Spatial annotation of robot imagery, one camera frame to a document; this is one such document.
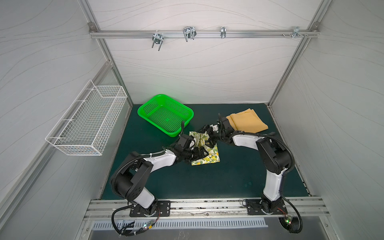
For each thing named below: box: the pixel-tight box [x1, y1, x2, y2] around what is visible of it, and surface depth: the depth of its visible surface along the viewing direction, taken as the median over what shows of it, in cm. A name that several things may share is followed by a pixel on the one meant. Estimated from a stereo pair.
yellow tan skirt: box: [226, 108, 269, 134], surface depth 110 cm
